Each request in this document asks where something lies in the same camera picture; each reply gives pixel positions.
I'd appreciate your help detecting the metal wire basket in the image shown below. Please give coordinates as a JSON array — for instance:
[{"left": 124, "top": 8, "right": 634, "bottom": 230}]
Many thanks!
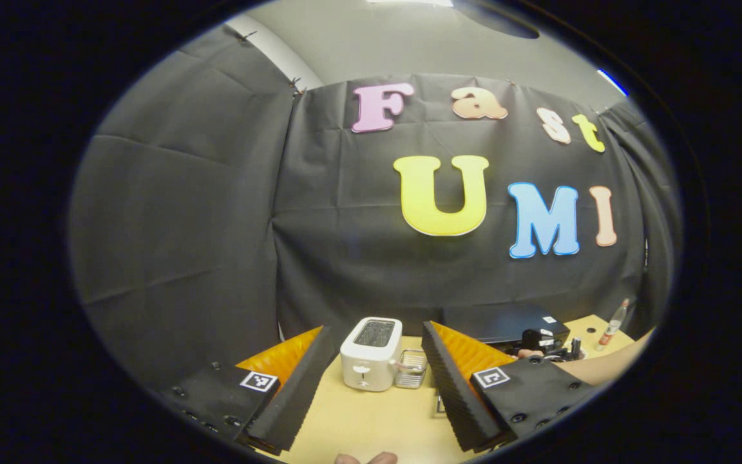
[{"left": 395, "top": 349, "right": 428, "bottom": 389}]

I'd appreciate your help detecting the white toaster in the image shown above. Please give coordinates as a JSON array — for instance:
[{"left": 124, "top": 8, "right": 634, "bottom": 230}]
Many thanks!
[{"left": 340, "top": 316, "right": 403, "bottom": 392}]

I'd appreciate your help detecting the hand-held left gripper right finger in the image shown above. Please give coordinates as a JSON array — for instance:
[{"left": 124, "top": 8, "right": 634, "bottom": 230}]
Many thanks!
[{"left": 421, "top": 320, "right": 597, "bottom": 452}]

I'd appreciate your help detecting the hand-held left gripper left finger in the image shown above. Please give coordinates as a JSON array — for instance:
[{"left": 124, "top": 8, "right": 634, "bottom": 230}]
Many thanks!
[{"left": 162, "top": 325, "right": 336, "bottom": 455}]

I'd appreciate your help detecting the black backdrop cloth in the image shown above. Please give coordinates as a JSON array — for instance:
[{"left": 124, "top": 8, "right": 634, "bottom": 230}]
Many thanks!
[{"left": 68, "top": 26, "right": 681, "bottom": 387}]

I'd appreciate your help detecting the clear bottle with red label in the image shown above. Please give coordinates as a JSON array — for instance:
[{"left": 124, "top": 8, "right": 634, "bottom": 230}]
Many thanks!
[{"left": 595, "top": 298, "right": 631, "bottom": 352}]

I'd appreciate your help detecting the black electric oven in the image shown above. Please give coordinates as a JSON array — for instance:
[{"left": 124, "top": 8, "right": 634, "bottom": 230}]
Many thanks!
[{"left": 441, "top": 304, "right": 571, "bottom": 352}]

